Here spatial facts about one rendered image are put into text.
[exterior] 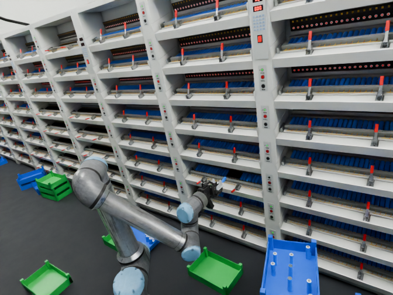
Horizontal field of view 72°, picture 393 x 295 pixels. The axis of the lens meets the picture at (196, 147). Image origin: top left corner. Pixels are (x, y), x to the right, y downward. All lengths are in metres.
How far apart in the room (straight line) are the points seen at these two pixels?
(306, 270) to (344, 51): 0.90
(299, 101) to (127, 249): 1.11
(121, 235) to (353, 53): 1.30
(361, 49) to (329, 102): 0.23
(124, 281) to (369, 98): 1.36
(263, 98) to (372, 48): 0.48
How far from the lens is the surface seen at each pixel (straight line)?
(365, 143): 1.38
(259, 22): 1.34
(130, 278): 1.49
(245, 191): 1.73
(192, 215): 1.36
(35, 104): 3.57
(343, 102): 1.30
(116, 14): 2.26
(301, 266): 1.31
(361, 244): 1.72
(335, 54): 1.26
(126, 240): 1.48
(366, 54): 1.25
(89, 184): 1.18
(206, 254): 2.01
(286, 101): 1.36
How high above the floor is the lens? 1.45
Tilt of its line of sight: 23 degrees down
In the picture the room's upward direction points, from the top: 10 degrees counter-clockwise
